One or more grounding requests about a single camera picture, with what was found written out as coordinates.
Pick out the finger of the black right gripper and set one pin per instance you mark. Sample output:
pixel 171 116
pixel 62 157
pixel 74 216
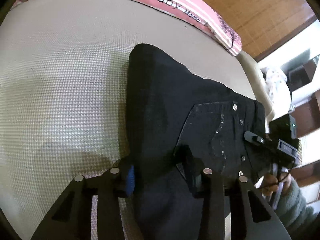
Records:
pixel 253 138

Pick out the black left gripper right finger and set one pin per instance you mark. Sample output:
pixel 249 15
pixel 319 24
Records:
pixel 251 215

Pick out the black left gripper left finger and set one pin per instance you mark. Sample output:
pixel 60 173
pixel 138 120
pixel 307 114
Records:
pixel 70 215

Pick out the black denim pants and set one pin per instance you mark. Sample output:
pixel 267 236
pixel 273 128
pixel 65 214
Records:
pixel 177 124

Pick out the person's right hand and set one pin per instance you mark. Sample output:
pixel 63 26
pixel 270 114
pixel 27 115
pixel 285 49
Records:
pixel 271 184

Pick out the beige cushion at bedside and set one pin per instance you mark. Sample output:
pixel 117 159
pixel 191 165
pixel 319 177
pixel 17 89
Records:
pixel 257 82

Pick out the wooden bamboo headboard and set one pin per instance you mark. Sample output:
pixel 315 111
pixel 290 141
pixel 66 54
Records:
pixel 264 25

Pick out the beige textured mattress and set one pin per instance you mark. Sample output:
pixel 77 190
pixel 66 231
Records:
pixel 63 91

